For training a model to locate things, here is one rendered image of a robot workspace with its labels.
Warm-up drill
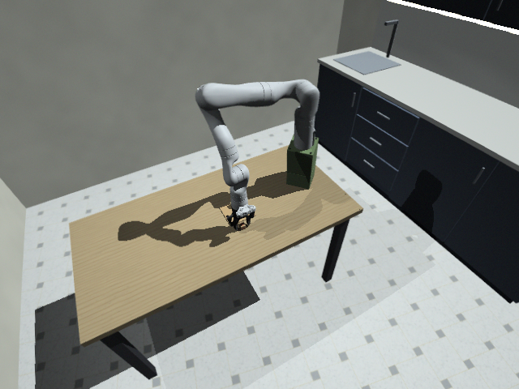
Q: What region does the beige flat mat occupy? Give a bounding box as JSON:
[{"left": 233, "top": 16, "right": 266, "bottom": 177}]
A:
[{"left": 220, "top": 203, "right": 246, "bottom": 222}]

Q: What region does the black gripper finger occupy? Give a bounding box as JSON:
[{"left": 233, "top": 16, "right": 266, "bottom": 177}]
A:
[
  {"left": 245, "top": 212, "right": 255, "bottom": 225},
  {"left": 226, "top": 214, "right": 240, "bottom": 230}
]

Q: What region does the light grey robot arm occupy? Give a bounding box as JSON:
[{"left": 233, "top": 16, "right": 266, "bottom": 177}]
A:
[{"left": 195, "top": 79, "right": 320, "bottom": 218}]

